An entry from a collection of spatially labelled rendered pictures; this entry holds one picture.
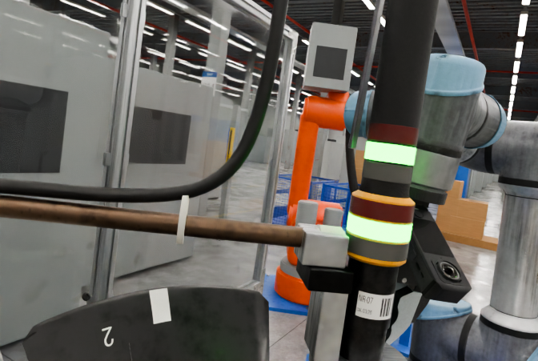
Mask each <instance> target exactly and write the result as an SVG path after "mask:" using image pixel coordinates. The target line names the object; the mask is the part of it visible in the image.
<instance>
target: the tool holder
mask: <svg viewBox="0 0 538 361"><path fill-rule="evenodd" d="M316 226H317V225H312V224H304V223H298V225H297V227H303V240H302V244H301V247H294V253H295V255H296V256H297V258H298V260H297V266H296V271H297V273H298V274H299V277H300V278H301V279H302V281H303V283H304V285H305V287H306V288H307V289H308V290H309V291H311V296H310V302H309V308H308V313H307V323H306V329H305V335H304V340H305V342H306V344H307V347H308V350H309V351H310V352H309V361H348V360H346V359H345V358H344V357H342V356H341V355H340V354H339V351H340V345H341V340H342V334H343V325H344V319H345V313H346V308H347V297H348V295H349V294H351V290H352V284H353V279H354V273H353V271H352V270H351V269H350V268H349V267H348V266H347V265H346V259H347V249H348V244H349V237H348V236H346V235H345V234H337V233H330V232H322V231H317V230H316V229H315V227H316ZM382 361H407V360H406V359H405V357H404V356H403V355H402V354H401V353H400V352H399V351H397V350H396V349H395V348H394V347H392V346H391V345H389V344H387V343H385V345H384V350H383V360H382Z"/></svg>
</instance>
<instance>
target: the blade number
mask: <svg viewBox="0 0 538 361"><path fill-rule="evenodd" d="M94 333H95V337H96V341H97V345H98V353H99V357H101V356H104V355H107V354H110V353H112V352H115V351H119V350H122V340H121V335H120V330H119V325H118V319H114V320H111V321H108V322H105V323H101V324H99V325H96V326H94Z"/></svg>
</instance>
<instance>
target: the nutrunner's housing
mask: <svg viewBox="0 0 538 361"><path fill-rule="evenodd" d="M347 266H348V267H349V268H350V269H351V270H352V271H353V273H354V279H353V284H352V290H351V294H349V295H348V297H347V308H346V313H345V319H344V325H343V334H342V340H341V345H340V351H339V354H340V355H341V356H342V357H344V358H345V359H346V360H348V361H382V360H383V350H384V345H385V339H386V334H387V329H388V328H389V327H390V323H391V313H392V308H393V303H394V298H395V288H396V283H397V277H398V272H399V267H381V266H376V265H372V264H369V263H363V262H360V261H358V260H356V259H353V258H351V257H350V256H348V261H347Z"/></svg>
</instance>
